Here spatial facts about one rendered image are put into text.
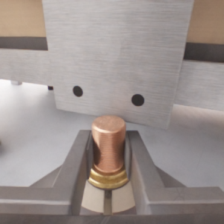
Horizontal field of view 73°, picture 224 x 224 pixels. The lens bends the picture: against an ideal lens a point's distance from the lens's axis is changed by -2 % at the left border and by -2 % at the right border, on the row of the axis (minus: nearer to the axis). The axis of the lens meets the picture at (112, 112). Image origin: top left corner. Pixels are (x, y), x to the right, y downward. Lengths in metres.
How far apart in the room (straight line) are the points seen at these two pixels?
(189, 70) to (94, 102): 0.11
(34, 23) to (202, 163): 0.36
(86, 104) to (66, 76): 0.03
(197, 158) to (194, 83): 0.17
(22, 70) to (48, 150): 0.15
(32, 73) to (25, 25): 0.09
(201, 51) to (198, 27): 0.03
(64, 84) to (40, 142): 0.20
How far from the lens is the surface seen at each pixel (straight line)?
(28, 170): 0.29
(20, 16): 0.33
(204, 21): 0.23
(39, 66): 0.25
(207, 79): 0.19
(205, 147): 0.36
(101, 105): 0.15
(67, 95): 0.17
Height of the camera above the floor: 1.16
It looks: 27 degrees up
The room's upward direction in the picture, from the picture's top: 179 degrees counter-clockwise
